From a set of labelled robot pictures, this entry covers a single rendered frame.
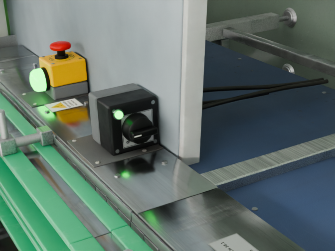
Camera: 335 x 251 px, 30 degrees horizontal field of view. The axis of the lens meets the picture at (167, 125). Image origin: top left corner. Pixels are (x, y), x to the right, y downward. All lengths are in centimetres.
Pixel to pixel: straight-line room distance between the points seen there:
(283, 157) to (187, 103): 16
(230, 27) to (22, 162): 86
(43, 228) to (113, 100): 22
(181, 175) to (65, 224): 18
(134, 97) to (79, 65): 27
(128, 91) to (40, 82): 26
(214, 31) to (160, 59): 78
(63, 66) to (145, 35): 27
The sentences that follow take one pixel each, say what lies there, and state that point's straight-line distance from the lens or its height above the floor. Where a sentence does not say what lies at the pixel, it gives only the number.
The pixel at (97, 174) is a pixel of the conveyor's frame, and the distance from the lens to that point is 89.
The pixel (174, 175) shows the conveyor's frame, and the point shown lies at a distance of 87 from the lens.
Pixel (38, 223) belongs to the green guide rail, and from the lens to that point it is 97.
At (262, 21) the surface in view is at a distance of 177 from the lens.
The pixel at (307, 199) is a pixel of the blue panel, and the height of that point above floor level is 66.
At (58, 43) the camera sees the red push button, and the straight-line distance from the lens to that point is 119.
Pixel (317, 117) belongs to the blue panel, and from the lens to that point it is 112.
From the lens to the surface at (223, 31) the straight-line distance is 169.
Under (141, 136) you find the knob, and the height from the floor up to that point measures 80.
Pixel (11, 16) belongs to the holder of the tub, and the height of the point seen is 76.
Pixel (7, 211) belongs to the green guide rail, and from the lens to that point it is 122.
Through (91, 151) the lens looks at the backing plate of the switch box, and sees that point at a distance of 96.
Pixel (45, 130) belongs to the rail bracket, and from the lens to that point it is 104.
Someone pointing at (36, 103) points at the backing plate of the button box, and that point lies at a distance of 118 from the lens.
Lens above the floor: 116
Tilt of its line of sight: 26 degrees down
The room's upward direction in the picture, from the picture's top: 104 degrees counter-clockwise
